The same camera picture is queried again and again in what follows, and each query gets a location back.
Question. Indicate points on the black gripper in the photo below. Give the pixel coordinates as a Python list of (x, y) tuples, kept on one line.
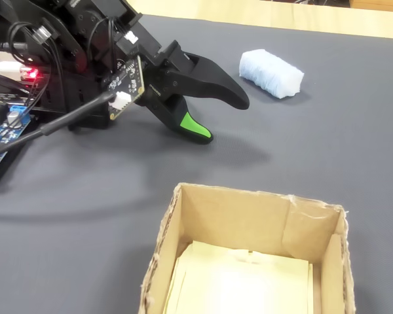
[(160, 81)]

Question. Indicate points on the light blue block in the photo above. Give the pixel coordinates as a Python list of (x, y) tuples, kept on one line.
[(272, 73)]

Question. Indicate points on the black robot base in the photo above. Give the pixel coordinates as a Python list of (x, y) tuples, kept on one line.
[(91, 117)]

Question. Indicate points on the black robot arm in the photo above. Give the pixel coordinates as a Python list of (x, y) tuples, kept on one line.
[(85, 32)]

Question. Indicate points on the open cardboard box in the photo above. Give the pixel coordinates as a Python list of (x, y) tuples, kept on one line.
[(235, 216)]

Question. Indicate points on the large grey table mat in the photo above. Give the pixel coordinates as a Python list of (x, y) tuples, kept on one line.
[(118, 183)]

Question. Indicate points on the motor controller board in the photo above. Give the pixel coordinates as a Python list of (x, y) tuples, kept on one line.
[(31, 73)]

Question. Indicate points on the pale yellow paper sheet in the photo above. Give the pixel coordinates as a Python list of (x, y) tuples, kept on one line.
[(242, 284)]

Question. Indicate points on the blue circuit board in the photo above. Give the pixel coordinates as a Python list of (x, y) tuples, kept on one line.
[(6, 137)]

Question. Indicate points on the black camera circuit board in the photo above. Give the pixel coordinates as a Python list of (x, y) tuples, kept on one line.
[(127, 78)]

